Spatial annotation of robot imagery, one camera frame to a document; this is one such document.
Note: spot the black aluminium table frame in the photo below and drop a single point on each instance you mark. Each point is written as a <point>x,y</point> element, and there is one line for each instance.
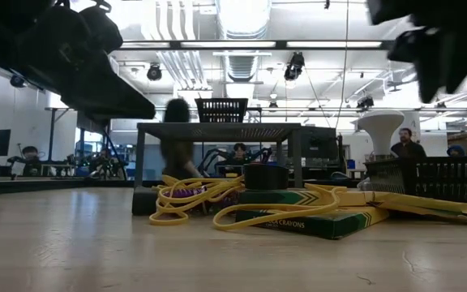
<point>35,186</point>

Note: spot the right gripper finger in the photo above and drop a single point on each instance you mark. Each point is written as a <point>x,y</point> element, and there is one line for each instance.
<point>458,75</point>
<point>430,81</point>

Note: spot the black equipment box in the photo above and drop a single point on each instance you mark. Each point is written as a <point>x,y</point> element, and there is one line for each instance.
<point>318,146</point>

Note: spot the Crayola crayon box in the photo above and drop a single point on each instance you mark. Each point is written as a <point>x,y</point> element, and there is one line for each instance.
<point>282,197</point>
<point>322,227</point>
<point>420,207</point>

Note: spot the person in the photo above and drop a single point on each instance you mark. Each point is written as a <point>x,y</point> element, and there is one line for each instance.
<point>31,162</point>
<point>408,148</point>
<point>239,151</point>
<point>104,162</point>
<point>455,151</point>
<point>176,154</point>

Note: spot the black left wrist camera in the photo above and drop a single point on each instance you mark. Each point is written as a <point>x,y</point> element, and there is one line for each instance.
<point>101,30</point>

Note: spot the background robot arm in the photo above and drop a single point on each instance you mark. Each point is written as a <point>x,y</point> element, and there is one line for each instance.
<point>217,156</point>

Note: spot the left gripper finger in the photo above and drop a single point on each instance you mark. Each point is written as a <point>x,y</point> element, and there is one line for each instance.
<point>108,93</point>

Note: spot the white mushroom lamp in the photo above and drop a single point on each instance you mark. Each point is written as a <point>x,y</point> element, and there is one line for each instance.
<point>380,125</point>

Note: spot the silver ribbed air duct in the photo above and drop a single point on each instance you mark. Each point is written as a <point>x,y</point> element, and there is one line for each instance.
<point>241,67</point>

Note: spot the black metal stand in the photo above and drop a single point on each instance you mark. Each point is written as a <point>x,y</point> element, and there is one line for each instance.
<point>52,134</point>

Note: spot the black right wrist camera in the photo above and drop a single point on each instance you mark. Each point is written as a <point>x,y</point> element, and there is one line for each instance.
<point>410,44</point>

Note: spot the yellow rubber band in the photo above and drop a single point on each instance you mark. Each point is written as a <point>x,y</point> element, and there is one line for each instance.
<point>164,222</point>
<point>193,198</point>
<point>217,187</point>
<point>278,210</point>

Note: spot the dark hanging screen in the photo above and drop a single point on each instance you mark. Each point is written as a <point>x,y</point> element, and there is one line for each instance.
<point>91,126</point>

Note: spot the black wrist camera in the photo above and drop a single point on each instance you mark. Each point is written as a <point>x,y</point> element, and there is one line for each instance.
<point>410,44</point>
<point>101,30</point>

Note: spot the black ceiling-hung camera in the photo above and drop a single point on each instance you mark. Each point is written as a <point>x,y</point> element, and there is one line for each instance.
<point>17,81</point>
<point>154,73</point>
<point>294,67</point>
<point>365,102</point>

